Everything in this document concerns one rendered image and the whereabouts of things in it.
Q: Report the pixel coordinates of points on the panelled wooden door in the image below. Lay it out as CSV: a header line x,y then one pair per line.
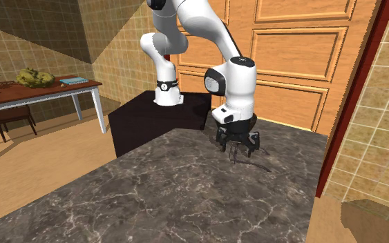
x,y
295,50

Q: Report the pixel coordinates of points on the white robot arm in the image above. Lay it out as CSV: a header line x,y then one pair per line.
x,y
238,80

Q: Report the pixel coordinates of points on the dark robot stand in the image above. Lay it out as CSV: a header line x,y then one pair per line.
x,y
147,121

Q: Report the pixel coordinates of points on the brown wooden stool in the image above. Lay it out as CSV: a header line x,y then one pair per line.
x,y
10,114

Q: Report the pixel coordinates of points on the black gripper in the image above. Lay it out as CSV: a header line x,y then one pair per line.
x,y
239,129

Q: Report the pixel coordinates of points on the brown table with white legs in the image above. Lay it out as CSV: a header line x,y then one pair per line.
x,y
19,94

